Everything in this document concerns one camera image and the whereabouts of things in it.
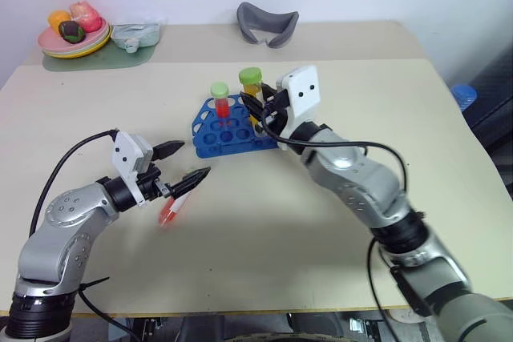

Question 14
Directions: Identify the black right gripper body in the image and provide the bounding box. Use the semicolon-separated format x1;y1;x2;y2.
257;88;294;137

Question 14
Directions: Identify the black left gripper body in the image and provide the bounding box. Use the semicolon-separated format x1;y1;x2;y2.
137;164;174;202

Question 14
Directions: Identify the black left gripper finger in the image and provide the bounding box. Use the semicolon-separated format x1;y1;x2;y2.
162;166;212;199
153;140;187;161

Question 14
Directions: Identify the yellow test tube green cap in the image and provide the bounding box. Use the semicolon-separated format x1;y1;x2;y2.
238;67;264;133

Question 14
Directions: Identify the red test tube green cap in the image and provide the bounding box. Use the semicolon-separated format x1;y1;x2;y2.
156;169;201;227
209;82;232;129

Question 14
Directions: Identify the blue test tube rack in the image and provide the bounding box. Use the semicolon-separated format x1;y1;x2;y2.
191;93;280;159

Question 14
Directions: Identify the grey foam face pad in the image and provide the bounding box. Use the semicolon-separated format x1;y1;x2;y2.
236;1;301;50

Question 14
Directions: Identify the green placemat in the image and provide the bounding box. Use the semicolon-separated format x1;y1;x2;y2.
42;42;158;73

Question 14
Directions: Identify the yellow plate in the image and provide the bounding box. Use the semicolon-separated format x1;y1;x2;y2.
43;33;113;61

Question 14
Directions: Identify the pale green plate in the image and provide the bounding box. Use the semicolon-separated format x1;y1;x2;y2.
41;31;111;58

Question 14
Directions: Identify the dark purple green toy fruit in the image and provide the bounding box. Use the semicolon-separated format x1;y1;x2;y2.
58;20;86;45

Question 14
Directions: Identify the pink toy peach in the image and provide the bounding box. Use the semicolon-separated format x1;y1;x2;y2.
68;0;102;34

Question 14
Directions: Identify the pink plate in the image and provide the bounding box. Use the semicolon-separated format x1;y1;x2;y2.
38;17;110;52

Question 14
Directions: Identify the orange toy fruit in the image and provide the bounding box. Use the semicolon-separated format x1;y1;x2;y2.
47;10;72;30

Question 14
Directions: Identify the blue bottle cap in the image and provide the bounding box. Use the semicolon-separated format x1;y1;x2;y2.
449;83;479;113

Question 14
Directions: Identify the black textured case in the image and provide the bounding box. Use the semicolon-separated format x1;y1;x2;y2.
460;42;513;155

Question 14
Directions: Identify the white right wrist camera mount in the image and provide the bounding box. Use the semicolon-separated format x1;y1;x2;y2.
274;64;323;151

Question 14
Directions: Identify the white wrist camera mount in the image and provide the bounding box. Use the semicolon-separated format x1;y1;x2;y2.
274;64;323;151
111;129;156;209

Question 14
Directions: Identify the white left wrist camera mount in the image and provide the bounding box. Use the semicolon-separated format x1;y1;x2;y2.
111;129;156;209

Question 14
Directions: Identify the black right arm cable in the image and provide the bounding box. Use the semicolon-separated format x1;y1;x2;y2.
256;109;410;342

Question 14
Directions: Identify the black cable tie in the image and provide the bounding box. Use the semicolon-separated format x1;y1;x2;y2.
79;276;111;292

